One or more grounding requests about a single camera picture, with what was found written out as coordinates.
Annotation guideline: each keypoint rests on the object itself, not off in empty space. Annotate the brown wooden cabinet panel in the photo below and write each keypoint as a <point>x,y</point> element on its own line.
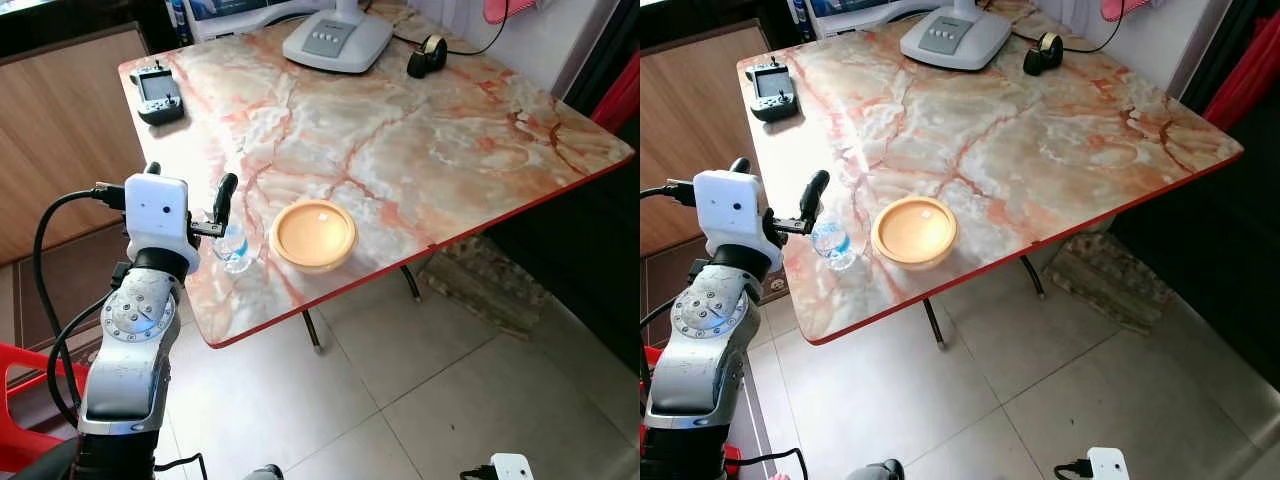
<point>60,140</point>
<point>680,130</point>

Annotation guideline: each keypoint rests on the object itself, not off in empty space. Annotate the pink cloth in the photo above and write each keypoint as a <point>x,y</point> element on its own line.
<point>505,10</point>
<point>1125,8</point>

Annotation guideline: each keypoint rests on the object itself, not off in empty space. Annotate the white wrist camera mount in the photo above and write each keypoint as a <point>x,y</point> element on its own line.
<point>1108,464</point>
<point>160,215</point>
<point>512,467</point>
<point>730,210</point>

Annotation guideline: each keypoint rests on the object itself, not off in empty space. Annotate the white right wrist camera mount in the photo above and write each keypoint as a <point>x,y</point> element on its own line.
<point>1108,464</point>
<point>512,467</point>

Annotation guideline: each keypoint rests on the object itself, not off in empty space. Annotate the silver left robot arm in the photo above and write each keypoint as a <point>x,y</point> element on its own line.
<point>705,340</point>
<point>130,350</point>

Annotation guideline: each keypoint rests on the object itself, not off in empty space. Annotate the speckled stone block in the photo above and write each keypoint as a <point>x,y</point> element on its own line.
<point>490,285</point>
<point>1110,280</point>

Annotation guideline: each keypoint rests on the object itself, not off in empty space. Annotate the grey handheld controller with screen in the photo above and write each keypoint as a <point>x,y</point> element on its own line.
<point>772,90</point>
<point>158,92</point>

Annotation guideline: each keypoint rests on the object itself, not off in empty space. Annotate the black tape dispenser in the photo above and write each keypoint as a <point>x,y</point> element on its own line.
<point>427,58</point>
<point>1043,55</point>

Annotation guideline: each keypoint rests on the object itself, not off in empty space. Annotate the black metal table leg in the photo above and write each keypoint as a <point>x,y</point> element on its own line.
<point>935,325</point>
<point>313,335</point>
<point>1033,278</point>
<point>411,285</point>

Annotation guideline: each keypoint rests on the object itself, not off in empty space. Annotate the red cloth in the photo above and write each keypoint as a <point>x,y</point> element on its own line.
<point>620,95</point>
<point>1245,70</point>

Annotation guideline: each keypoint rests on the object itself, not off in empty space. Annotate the red plastic chair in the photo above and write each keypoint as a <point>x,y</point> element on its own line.
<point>650,365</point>
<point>20,400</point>

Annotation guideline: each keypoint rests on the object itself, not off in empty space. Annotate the grey robot left leg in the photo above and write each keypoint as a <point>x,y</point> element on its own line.
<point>265,473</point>
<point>878,470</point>

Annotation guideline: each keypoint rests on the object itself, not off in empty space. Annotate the small clear water bottle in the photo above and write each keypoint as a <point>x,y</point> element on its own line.
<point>835,245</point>
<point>235,250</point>

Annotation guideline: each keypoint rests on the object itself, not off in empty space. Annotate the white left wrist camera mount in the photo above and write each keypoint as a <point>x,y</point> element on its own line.
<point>160,215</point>
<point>730,210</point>

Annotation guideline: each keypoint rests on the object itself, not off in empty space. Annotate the white fan base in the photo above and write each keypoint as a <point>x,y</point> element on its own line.
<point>335,40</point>
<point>955,38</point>

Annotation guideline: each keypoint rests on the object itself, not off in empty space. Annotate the orange plastic bowl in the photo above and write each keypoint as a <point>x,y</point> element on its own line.
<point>312,235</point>
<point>914,232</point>

